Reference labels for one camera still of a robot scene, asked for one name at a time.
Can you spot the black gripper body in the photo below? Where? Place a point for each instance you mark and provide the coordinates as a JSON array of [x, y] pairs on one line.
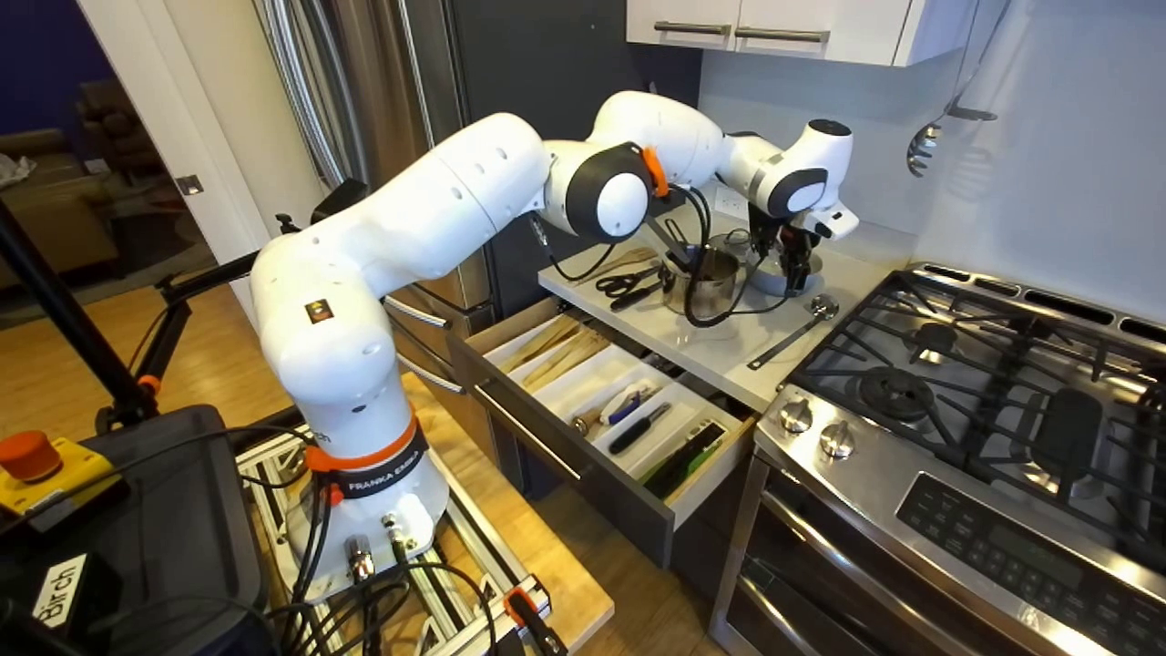
[[796, 253]]

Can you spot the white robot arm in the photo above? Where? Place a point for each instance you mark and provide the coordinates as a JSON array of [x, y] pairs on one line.
[[318, 292]]

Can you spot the stainless steel gas stove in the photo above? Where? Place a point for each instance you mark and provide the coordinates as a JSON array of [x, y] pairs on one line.
[[958, 465]]

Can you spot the long metal rod on counter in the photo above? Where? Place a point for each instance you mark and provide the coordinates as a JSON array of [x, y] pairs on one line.
[[819, 312]]

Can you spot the white upper cabinet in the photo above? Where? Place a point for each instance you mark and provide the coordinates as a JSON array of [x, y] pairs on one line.
[[830, 29]]

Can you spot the black knife in drawer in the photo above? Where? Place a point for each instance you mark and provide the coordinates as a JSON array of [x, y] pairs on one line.
[[638, 429]]

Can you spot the open wooden cutlery drawer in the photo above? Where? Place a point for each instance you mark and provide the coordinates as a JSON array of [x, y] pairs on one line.
[[563, 389]]

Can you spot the red emergency stop button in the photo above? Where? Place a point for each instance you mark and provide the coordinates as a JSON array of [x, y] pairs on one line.
[[49, 475]]

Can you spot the black handled scissors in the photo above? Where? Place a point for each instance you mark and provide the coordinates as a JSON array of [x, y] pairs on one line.
[[624, 289]]

